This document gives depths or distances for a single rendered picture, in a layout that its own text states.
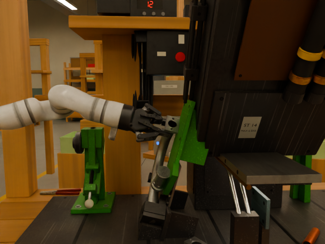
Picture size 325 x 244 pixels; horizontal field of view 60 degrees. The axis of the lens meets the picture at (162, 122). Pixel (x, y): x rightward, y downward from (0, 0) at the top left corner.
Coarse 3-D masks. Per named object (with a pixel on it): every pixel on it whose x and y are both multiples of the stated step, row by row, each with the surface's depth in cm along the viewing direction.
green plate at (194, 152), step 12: (192, 108) 72; (180, 120) 81; (192, 120) 74; (180, 132) 76; (192, 132) 74; (180, 144) 73; (192, 144) 75; (204, 144) 75; (180, 156) 74; (192, 156) 75; (204, 156) 75
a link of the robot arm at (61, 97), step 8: (56, 88) 76; (64, 88) 77; (72, 88) 78; (48, 96) 76; (56, 96) 75; (64, 96) 76; (72, 96) 77; (80, 96) 78; (88, 96) 79; (56, 104) 76; (64, 104) 76; (72, 104) 76; (80, 104) 77; (88, 104) 78; (96, 104) 78; (80, 112) 78; (88, 112) 78; (96, 112) 78; (96, 120) 79
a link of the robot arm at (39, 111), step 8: (32, 104) 75; (40, 104) 77; (48, 104) 81; (32, 112) 74; (40, 112) 76; (48, 112) 80; (56, 112) 80; (64, 112) 80; (72, 112) 82; (32, 120) 75; (40, 120) 77; (48, 120) 80
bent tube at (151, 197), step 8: (168, 120) 82; (176, 120) 83; (168, 128) 80; (176, 128) 81; (160, 144) 88; (168, 144) 88; (160, 152) 88; (160, 160) 88; (152, 176) 85; (152, 192) 81; (152, 200) 79
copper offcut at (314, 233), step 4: (312, 228) 78; (316, 228) 78; (312, 232) 75; (316, 232) 76; (308, 236) 73; (312, 236) 74; (316, 236) 75; (304, 240) 72; (308, 240) 72; (312, 240) 72
